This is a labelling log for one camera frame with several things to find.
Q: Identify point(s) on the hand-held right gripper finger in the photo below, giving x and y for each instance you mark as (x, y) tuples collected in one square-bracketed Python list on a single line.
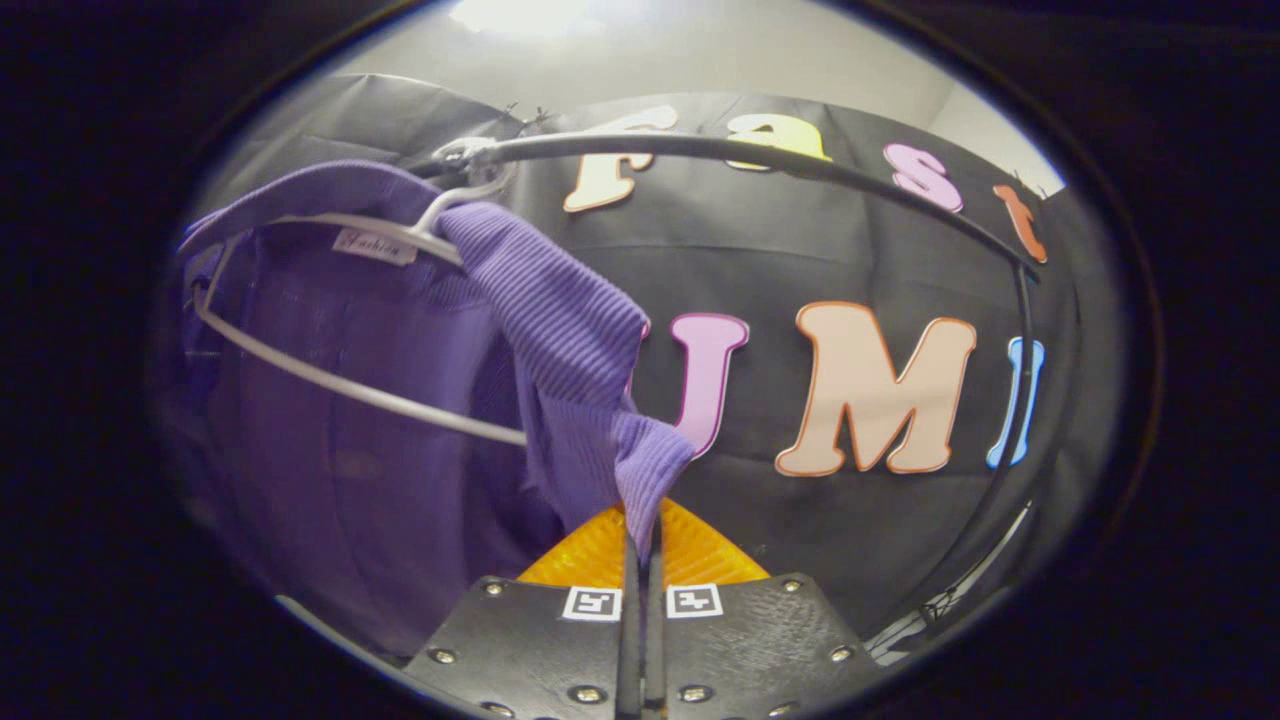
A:
[(653, 650), (629, 650)]

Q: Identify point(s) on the white hanger with taped hook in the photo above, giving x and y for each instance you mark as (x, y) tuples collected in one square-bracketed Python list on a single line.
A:
[(330, 381)]

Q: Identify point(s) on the purple ribbed shirt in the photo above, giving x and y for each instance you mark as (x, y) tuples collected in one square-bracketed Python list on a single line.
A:
[(560, 320)]

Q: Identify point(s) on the black clothes rack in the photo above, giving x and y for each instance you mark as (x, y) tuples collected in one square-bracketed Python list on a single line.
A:
[(700, 146)]

